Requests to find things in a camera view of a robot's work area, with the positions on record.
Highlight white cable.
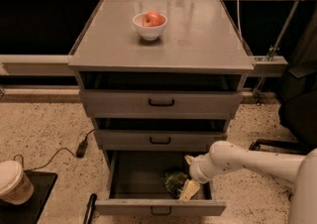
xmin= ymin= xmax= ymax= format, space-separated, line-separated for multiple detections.
xmin=228 ymin=0 xmax=244 ymax=43

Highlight red apple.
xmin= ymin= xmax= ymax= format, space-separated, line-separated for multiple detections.
xmin=142 ymin=11 xmax=163 ymax=27

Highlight grey top drawer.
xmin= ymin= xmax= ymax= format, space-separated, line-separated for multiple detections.
xmin=80 ymin=90 xmax=242 ymax=119

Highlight grey drawer cabinet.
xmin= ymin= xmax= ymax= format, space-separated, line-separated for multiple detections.
xmin=69 ymin=0 xmax=254 ymax=153

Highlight metal diagonal rod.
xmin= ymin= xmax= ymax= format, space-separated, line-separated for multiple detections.
xmin=253 ymin=0 xmax=316 ymax=103

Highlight black side table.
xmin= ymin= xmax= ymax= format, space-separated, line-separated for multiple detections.
xmin=0 ymin=170 xmax=57 ymax=224

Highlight black power adapter cable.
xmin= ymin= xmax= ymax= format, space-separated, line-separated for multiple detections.
xmin=13 ymin=128 xmax=95 ymax=171

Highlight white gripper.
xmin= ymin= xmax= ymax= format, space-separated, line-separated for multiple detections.
xmin=179 ymin=154 xmax=215 ymax=201

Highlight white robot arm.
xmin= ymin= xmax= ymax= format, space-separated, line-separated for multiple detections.
xmin=180 ymin=141 xmax=317 ymax=224

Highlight white paper coffee cup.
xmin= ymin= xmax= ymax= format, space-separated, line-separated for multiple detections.
xmin=0 ymin=161 xmax=34 ymax=205

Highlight black handle bar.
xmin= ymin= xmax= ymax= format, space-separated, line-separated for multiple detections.
xmin=83 ymin=193 xmax=97 ymax=224

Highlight black office chair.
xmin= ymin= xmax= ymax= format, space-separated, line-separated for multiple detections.
xmin=250 ymin=8 xmax=317 ymax=155

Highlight white ceramic bowl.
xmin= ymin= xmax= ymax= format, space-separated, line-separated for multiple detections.
xmin=133 ymin=12 xmax=167 ymax=41

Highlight grey drawer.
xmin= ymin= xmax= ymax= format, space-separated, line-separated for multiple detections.
xmin=80 ymin=90 xmax=242 ymax=119
xmin=94 ymin=130 xmax=227 ymax=152
xmin=95 ymin=151 xmax=226 ymax=216

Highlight grey bottom drawer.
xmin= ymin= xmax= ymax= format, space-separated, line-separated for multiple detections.
xmin=95 ymin=151 xmax=226 ymax=216

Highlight grey middle drawer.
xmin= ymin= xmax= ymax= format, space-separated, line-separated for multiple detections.
xmin=94 ymin=130 xmax=227 ymax=152

